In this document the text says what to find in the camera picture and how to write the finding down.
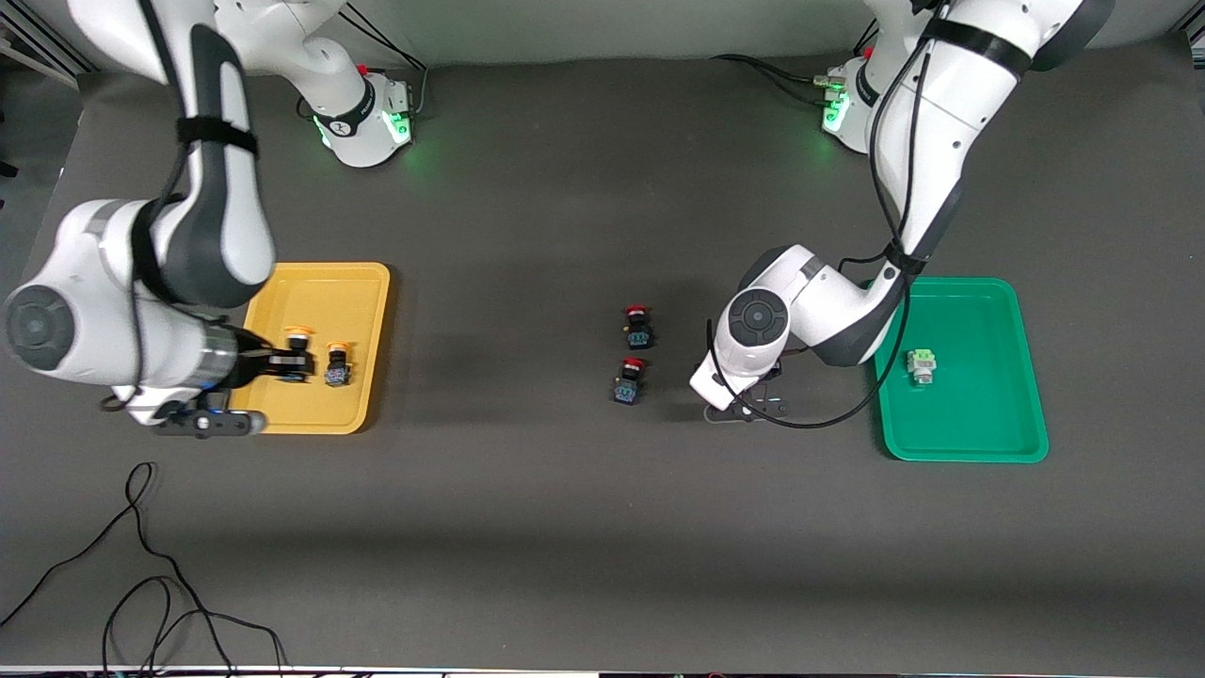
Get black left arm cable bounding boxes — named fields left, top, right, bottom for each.
left=706, top=38, right=942, bottom=431

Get green plastic tray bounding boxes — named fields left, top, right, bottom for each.
left=866, top=276, right=1051, bottom=464

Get metal frame rail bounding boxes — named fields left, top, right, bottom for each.
left=0, top=21, right=95, bottom=76

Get black left base cables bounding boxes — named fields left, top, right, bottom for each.
left=711, top=24, right=881, bottom=106

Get yellow plastic tray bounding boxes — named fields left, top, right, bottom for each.
left=221, top=262, right=392, bottom=436

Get black right base cables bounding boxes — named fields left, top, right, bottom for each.
left=334, top=3, right=431, bottom=119

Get black base cables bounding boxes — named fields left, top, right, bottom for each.
left=334, top=3, right=431, bottom=119
left=711, top=24, right=881, bottom=106

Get black loose cable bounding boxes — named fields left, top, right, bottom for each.
left=0, top=461, right=288, bottom=677

